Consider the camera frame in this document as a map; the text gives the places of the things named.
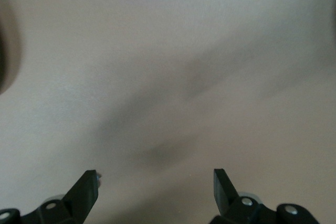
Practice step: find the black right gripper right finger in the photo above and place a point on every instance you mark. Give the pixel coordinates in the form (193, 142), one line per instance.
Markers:
(228, 203)

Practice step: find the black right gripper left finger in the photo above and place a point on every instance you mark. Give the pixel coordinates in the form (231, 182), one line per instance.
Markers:
(78, 200)

